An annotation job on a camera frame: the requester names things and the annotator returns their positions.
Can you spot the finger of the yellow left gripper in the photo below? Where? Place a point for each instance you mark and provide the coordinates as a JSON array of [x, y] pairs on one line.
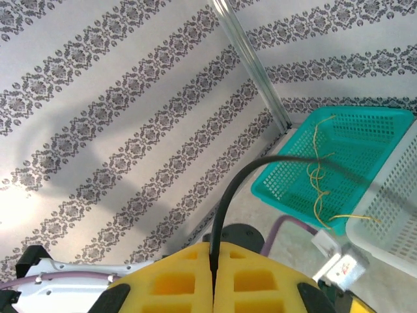
[[360, 307]]

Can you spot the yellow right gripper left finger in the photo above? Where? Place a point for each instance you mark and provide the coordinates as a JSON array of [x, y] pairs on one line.
[[140, 283]]

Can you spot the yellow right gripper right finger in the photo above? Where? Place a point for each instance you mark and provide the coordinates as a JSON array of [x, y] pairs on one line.
[[286, 287]]

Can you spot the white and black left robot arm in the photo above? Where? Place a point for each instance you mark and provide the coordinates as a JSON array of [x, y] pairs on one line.
[[65, 287]]

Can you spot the white perforated plastic basket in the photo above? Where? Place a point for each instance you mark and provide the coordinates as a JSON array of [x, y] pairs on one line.
[[391, 228]]

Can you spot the teal perforated plastic basket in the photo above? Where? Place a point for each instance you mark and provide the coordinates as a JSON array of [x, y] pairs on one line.
[[358, 137]]

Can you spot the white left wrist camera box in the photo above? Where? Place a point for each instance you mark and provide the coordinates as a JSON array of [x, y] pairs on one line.
[[345, 269]]

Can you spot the aluminium frame corner post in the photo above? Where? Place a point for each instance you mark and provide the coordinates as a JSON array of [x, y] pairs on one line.
[[249, 55]]

